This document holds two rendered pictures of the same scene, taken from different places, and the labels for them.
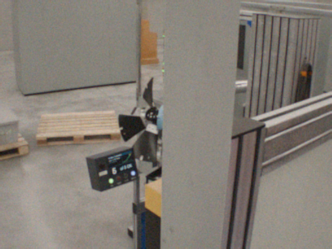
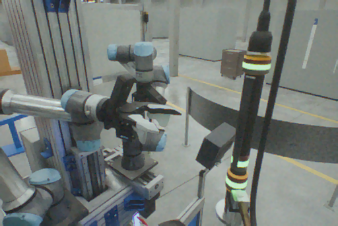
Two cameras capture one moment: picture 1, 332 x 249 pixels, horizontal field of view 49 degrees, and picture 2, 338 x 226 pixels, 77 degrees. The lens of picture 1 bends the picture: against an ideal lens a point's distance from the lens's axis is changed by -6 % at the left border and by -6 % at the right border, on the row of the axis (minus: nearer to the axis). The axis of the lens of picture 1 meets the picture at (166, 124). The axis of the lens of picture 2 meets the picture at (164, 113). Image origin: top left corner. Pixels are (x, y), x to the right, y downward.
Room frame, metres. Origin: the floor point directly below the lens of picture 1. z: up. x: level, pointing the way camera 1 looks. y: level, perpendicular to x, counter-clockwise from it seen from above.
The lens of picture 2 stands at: (3.03, -0.20, 1.88)
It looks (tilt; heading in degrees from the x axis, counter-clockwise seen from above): 24 degrees down; 171
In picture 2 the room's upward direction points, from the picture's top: straight up
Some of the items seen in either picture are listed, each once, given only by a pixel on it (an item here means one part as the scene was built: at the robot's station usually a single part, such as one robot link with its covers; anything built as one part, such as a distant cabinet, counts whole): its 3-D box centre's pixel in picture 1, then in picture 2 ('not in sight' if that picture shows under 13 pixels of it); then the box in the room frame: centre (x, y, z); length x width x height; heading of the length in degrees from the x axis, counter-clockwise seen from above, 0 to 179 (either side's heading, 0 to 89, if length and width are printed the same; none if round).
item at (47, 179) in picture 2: not in sight; (45, 186); (2.23, -0.60, 1.20); 0.13 x 0.12 x 0.14; 171
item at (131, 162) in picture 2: not in sight; (133, 156); (1.90, -0.23, 1.09); 0.15 x 0.15 x 0.10
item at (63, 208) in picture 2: not in sight; (52, 204); (2.23, -0.60, 1.09); 0.15 x 0.15 x 0.10
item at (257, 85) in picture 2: not in sight; (245, 127); (2.69, 0.01, 1.68); 0.03 x 0.03 x 0.21
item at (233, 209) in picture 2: not in sight; (234, 201); (2.70, 0.01, 1.50); 0.09 x 0.07 x 0.10; 166
